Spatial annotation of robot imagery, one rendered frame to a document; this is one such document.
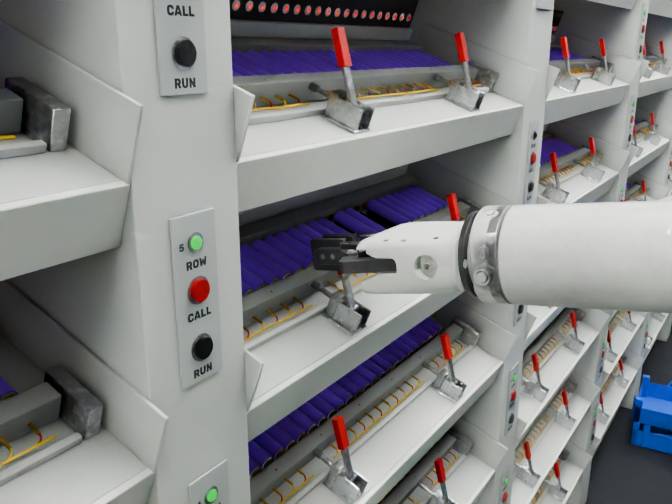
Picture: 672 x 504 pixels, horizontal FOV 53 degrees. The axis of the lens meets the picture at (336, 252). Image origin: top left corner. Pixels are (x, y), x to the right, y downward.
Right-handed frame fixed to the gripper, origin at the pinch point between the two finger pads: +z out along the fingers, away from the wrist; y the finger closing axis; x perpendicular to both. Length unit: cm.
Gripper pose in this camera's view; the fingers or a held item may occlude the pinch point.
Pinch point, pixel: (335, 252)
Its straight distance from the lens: 68.0
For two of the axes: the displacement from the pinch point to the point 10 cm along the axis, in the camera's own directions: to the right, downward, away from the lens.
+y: 5.6, -2.4, 7.9
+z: -8.2, -0.1, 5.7
